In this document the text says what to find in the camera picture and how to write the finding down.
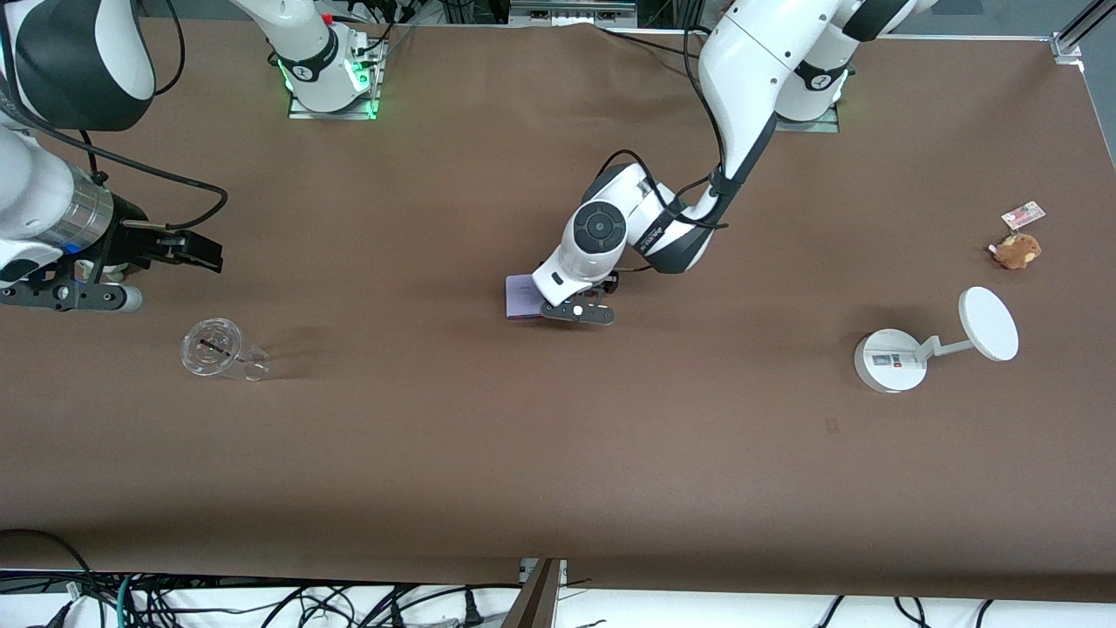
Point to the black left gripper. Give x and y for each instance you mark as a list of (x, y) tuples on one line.
[(612, 286)]

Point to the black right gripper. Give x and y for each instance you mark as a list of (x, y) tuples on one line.
[(131, 232)]

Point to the small purple box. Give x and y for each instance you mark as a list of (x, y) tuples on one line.
[(521, 296)]

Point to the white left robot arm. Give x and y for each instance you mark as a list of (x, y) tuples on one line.
[(750, 61)]

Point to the clear plastic cup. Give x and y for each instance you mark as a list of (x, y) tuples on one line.
[(218, 351)]

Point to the white round desk lamp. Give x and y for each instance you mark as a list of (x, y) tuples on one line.
[(889, 362)]

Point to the brown wooden table leg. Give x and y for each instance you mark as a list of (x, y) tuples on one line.
[(534, 602)]

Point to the black power plug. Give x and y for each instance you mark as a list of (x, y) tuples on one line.
[(472, 609)]

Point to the printed card tag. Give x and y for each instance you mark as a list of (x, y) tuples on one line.
[(1023, 215)]

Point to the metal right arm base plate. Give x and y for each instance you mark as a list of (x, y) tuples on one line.
[(336, 113)]

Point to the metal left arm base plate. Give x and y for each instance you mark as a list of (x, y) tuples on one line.
[(806, 125)]

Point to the white table edge bracket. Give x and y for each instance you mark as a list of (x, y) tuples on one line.
[(527, 569)]

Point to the white corner bracket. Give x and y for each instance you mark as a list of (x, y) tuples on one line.
[(1067, 48)]

